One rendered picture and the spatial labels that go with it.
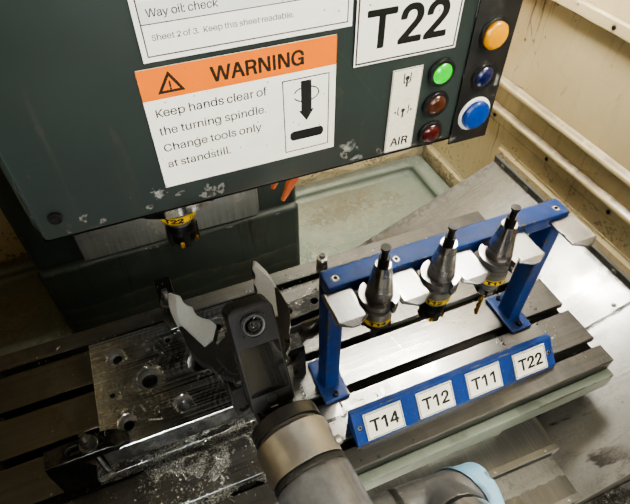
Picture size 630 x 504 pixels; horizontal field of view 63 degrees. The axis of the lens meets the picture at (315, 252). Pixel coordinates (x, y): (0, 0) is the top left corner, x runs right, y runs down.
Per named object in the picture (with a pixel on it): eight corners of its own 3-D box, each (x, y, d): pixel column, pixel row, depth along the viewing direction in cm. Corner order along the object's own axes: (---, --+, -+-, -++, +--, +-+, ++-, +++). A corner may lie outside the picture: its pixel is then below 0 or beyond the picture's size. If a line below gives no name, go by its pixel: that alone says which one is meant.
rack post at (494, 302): (531, 327, 114) (581, 231, 93) (511, 334, 113) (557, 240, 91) (503, 294, 121) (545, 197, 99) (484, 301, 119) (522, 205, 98)
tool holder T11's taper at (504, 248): (498, 239, 87) (509, 210, 82) (518, 256, 85) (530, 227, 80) (479, 249, 86) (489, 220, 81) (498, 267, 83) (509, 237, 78)
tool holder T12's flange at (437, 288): (448, 265, 87) (451, 255, 85) (464, 292, 83) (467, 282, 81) (413, 272, 86) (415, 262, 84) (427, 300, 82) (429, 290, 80)
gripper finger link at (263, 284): (254, 285, 67) (253, 347, 61) (250, 255, 63) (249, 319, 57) (278, 284, 68) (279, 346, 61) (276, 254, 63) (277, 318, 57)
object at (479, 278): (493, 279, 84) (495, 276, 83) (466, 289, 82) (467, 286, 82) (469, 250, 88) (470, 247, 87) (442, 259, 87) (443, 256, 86)
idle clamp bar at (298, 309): (380, 300, 119) (383, 281, 115) (278, 344, 112) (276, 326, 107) (369, 285, 122) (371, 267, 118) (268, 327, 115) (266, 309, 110)
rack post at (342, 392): (350, 396, 103) (360, 306, 81) (325, 406, 102) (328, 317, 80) (330, 356, 109) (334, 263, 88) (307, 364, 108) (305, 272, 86)
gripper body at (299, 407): (215, 374, 61) (257, 468, 54) (205, 335, 54) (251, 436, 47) (274, 348, 63) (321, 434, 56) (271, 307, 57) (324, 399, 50)
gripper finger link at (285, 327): (249, 296, 61) (248, 362, 55) (248, 287, 60) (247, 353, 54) (289, 294, 61) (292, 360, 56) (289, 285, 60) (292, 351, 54)
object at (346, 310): (371, 322, 78) (372, 319, 77) (339, 333, 77) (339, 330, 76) (352, 288, 82) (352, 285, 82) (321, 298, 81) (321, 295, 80)
